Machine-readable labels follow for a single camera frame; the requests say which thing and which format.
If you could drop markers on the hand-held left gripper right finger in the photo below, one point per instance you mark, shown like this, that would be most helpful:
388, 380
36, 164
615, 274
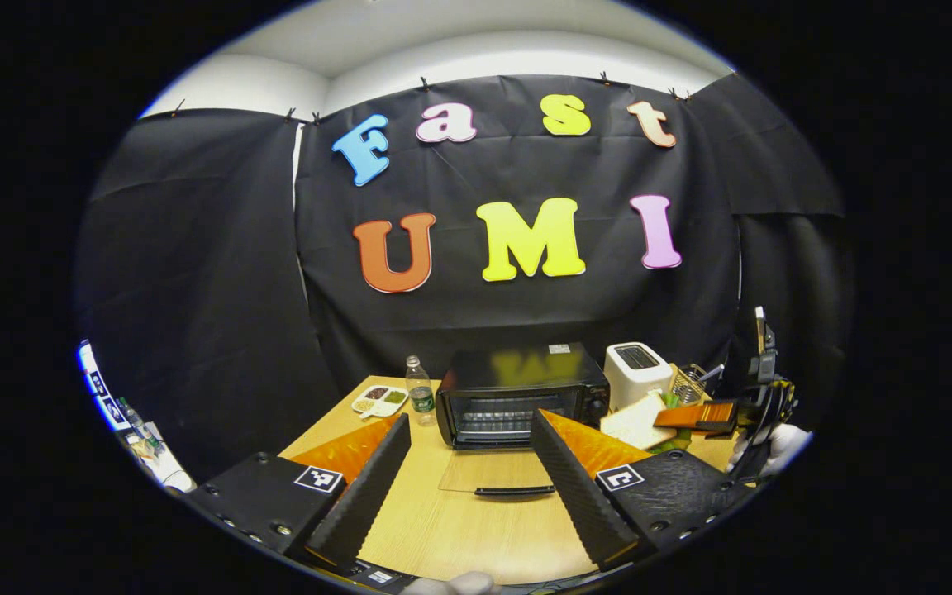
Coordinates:
575, 487

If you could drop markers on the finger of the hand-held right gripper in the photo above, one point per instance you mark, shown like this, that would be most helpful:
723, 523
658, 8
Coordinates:
707, 415

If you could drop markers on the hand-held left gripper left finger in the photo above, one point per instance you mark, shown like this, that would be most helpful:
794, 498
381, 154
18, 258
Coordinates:
364, 496

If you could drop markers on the white bread sandwich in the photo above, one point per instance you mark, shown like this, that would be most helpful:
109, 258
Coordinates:
633, 423

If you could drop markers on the black electric oven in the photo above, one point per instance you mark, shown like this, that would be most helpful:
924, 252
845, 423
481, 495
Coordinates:
517, 384

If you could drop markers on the grey utensil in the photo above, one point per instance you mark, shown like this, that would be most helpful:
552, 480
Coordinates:
711, 373

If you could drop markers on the white toaster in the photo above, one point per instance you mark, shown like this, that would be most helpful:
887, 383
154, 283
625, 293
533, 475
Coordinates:
637, 376

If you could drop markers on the white divided sauce dish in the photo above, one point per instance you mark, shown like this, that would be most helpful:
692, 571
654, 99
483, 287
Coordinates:
379, 401

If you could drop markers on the clear plastic water bottle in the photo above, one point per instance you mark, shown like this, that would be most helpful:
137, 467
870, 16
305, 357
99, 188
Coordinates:
421, 397

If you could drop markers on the black backdrop cloth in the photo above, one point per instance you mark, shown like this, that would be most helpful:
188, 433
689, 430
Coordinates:
195, 248

